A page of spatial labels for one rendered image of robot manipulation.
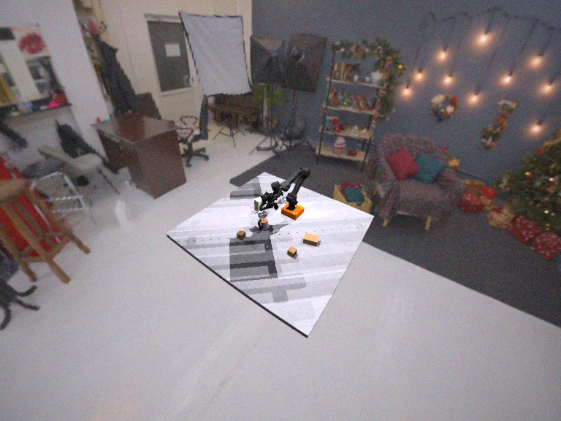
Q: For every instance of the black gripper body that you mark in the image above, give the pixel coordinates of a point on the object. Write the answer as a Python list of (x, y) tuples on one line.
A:
[(271, 202)]

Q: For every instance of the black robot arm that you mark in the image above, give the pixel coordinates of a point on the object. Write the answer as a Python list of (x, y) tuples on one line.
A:
[(302, 173)]

